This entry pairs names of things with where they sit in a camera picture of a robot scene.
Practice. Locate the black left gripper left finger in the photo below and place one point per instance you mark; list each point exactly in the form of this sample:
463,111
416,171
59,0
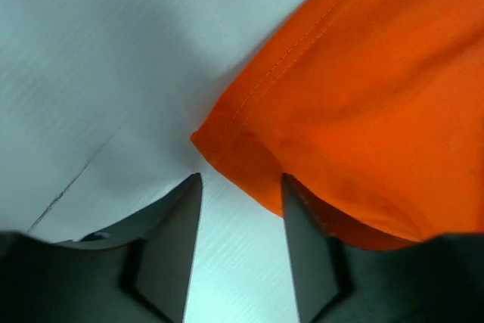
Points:
135,270

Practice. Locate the orange t shirt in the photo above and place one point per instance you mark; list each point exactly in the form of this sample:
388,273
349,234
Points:
376,106

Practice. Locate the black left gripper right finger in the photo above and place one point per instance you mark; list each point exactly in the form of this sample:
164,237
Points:
438,280

